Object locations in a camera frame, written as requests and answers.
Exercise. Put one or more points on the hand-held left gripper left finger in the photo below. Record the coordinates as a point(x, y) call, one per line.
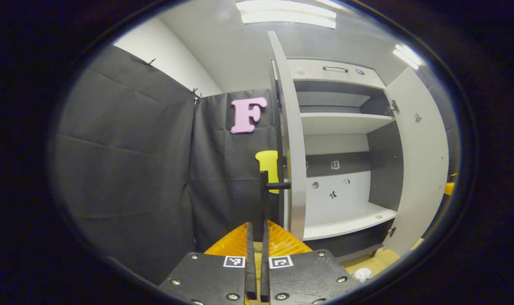
point(250, 271)

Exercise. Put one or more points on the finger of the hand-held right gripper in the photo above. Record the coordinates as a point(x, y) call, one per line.
point(449, 188)

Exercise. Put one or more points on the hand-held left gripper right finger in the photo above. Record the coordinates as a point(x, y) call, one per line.
point(264, 275)

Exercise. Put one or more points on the grey shoe cabinet door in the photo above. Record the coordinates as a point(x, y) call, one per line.
point(422, 169)
point(295, 148)

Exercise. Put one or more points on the white canvas shoe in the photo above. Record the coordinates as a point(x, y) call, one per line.
point(363, 275)

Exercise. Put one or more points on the grey shoe cabinet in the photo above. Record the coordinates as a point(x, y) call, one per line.
point(346, 123)

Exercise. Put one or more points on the ceiling light panel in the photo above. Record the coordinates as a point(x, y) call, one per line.
point(286, 12)
point(407, 57)

